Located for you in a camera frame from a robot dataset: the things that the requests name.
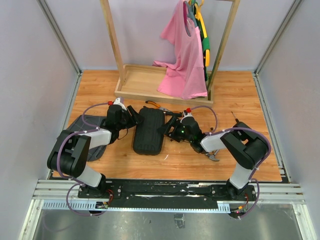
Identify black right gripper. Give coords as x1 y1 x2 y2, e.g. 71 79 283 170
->
157 115 193 143

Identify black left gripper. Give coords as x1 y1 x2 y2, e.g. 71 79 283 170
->
117 106 144 131

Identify orange black pliers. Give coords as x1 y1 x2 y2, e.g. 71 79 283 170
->
145 100 171 112

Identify black plastic tool case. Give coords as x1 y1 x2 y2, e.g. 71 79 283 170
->
132 106 165 156

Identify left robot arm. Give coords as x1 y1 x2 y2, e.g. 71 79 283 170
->
47 97 145 198

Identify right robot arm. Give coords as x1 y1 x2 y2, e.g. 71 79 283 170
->
157 108 271 200

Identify wooden clothes rack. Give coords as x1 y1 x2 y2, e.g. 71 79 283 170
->
100 0 240 107

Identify claw hammer black grip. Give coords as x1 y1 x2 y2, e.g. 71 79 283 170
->
205 149 220 162

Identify pink t-shirt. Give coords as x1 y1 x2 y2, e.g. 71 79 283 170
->
153 0 208 100

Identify dark grey folded cloth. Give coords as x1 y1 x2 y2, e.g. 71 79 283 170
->
66 115 107 162

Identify small orange black screwdriver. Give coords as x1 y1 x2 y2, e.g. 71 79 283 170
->
231 111 240 124

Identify green yellow hangers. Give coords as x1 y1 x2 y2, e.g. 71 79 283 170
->
188 0 211 82

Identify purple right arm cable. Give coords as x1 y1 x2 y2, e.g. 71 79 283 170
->
191 105 272 221

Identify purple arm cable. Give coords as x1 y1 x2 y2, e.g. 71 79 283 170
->
191 105 272 221
56 101 118 217

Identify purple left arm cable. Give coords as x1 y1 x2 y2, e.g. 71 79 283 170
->
56 101 118 217

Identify grey cable duct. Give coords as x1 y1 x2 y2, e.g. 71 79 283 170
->
42 200 231 214

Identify left aluminium frame post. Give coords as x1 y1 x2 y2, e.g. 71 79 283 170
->
36 0 83 76

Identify aluminium frame post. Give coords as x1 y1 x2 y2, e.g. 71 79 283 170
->
253 0 305 76
36 0 83 76

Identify right aluminium frame post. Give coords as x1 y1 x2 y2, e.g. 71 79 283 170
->
253 0 305 76

